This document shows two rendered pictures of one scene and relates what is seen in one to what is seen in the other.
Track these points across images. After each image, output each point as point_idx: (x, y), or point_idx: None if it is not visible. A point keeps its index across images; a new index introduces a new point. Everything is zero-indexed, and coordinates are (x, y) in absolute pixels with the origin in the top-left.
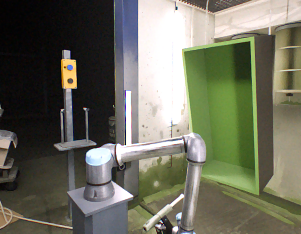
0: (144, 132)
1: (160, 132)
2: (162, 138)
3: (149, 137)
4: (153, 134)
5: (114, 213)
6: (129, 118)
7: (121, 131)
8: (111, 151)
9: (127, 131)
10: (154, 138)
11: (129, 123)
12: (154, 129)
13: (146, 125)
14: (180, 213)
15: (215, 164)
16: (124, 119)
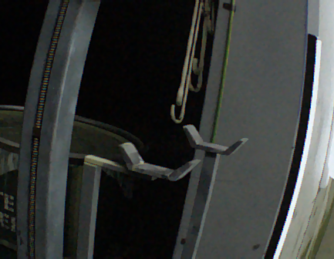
0: (285, 240)
1: (300, 229)
2: (294, 250)
3: (282, 258)
4: (290, 243)
5: None
6: (300, 181)
7: (244, 250)
8: None
9: (278, 247)
10: (286, 257)
11: (291, 210)
12: (298, 221)
13: (298, 205)
14: None
15: None
16: (285, 188)
